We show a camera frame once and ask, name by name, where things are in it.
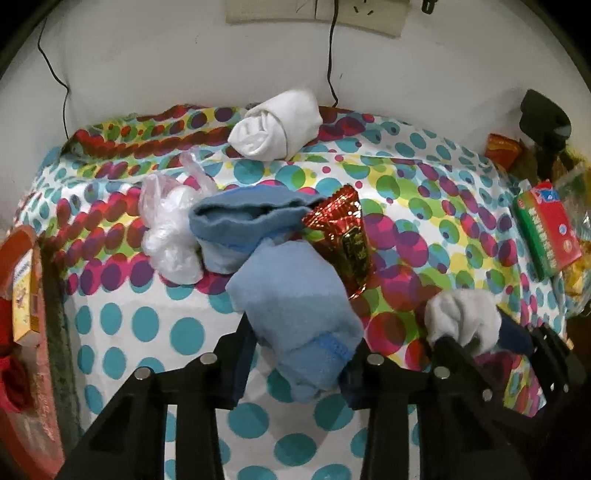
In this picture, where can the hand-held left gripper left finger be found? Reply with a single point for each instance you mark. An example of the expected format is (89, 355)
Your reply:
(240, 369)

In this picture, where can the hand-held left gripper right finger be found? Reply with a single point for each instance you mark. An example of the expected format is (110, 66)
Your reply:
(353, 383)

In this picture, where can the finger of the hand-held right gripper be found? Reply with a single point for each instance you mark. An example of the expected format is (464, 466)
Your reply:
(512, 334)
(452, 355)

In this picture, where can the grey-white sock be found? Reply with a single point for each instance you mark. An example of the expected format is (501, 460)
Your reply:
(461, 314)

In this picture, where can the light blue banded sock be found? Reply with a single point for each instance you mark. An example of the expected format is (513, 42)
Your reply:
(295, 304)

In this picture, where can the red foil snack packet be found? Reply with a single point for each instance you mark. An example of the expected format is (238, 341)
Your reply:
(351, 240)

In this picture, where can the clear plastic bag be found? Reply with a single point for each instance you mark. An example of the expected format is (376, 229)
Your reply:
(171, 230)

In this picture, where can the red round tray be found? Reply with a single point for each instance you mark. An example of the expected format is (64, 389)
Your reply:
(41, 415)

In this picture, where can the yellow medicine box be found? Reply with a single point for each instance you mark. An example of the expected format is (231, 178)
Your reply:
(25, 295)

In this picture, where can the red sock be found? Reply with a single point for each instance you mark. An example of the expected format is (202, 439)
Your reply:
(11, 383)

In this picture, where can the white sock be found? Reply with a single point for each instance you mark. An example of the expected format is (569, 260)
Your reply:
(277, 124)

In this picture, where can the red and green box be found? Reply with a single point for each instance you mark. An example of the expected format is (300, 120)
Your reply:
(549, 230)

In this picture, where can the polka dot tablecloth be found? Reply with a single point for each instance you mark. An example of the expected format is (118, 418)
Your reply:
(138, 323)

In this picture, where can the plastic bag of snacks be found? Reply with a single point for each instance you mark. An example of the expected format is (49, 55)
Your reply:
(579, 203)

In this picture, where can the orange-red packet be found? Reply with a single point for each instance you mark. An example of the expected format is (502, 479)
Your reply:
(503, 150)

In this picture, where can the black clamp stand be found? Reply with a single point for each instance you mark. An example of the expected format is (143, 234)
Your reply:
(542, 120)

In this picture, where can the wall socket plate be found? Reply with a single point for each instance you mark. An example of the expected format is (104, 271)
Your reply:
(378, 21)

